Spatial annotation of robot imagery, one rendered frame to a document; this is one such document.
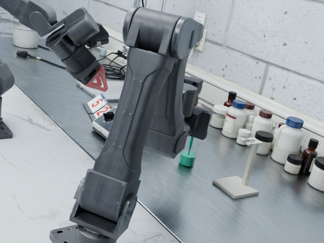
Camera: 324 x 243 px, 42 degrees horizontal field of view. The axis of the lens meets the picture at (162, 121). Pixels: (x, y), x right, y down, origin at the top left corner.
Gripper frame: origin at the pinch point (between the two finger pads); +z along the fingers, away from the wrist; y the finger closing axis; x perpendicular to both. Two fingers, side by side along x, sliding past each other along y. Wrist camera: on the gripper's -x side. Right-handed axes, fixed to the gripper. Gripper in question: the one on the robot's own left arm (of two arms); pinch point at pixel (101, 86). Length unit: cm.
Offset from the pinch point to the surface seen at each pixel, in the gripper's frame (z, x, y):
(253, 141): 13.6, -11.1, -40.4
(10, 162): -13.1, 28.1, -12.7
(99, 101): 13.9, 2.0, 15.7
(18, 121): -5.6, 22.0, 10.3
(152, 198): 4.0, 13.6, -36.3
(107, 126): 6.4, 7.3, -5.5
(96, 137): 6.7, 11.5, -4.6
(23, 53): 14, 4, 80
